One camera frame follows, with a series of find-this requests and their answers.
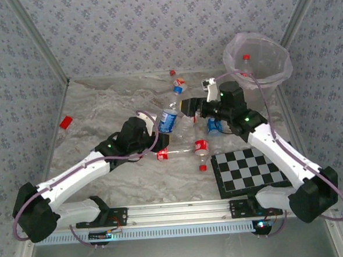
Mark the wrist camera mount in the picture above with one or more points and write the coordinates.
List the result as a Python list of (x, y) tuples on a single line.
[(211, 92), (146, 119)]

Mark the right circuit board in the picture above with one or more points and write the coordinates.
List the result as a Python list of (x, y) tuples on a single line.
[(262, 227)]

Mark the left aluminium side rail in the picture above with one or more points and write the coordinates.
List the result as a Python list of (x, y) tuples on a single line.
[(60, 107)]

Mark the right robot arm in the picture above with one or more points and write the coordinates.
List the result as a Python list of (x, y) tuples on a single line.
[(277, 151)]

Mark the aluminium frame post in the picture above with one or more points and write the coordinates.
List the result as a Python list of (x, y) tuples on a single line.
[(40, 40), (300, 10)]

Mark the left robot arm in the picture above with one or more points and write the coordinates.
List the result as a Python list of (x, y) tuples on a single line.
[(75, 176)]

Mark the left circuit board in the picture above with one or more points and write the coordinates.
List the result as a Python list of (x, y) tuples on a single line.
[(99, 235)]

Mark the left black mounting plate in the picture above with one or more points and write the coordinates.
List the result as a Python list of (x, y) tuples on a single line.
[(120, 216)]

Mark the right aluminium side rail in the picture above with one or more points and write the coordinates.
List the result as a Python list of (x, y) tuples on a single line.
[(293, 127)]

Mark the white cap blue label bottle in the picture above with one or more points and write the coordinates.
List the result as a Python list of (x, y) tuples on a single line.
[(214, 127)]

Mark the left aluminium frame post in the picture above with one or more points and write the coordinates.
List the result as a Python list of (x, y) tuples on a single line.
[(40, 40)]

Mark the short bottle red label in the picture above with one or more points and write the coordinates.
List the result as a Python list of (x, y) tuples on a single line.
[(201, 146)]

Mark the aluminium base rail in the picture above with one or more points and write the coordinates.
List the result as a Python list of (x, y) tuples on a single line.
[(179, 212)]

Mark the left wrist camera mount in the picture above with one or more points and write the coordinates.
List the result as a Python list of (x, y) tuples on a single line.
[(146, 119)]

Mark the red bottle cap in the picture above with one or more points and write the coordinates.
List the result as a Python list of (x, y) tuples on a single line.
[(172, 73)]

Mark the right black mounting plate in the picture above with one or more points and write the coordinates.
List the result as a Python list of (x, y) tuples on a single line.
[(239, 209)]

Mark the right aluminium frame post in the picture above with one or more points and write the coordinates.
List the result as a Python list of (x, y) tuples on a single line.
[(300, 10)]

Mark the circuit board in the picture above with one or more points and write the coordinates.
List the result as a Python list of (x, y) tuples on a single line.
[(262, 227), (99, 235)]

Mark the black mounting plate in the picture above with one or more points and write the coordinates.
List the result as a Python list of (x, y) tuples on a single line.
[(239, 209), (120, 216)]

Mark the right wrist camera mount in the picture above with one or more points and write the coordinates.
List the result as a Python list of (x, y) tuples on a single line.
[(211, 92)]

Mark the aluminium side rail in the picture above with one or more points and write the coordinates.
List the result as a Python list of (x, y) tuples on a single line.
[(293, 127), (60, 107)]

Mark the red block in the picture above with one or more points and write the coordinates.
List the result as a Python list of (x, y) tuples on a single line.
[(66, 122)]

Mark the white cap ribbed water bottle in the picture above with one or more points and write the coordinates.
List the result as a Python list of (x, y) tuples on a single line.
[(186, 127)]

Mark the small bottle orange label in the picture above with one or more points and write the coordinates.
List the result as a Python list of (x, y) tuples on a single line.
[(179, 81)]

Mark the black white checkerboard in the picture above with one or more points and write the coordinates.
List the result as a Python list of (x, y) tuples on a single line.
[(238, 171)]

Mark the grey metal panel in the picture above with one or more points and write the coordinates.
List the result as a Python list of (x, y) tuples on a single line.
[(182, 253)]

